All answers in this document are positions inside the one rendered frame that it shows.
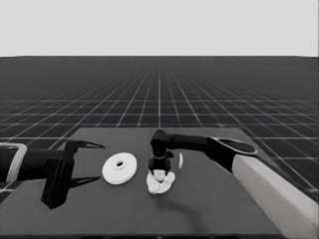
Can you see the large thick white disc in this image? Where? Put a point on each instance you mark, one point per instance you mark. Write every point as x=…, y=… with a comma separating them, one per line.
x=113, y=174

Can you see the white round pinned carrier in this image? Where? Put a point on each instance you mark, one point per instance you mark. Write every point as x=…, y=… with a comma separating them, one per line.
x=165, y=186

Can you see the small thin T-shaped piece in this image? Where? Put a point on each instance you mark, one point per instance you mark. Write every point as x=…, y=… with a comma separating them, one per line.
x=180, y=161

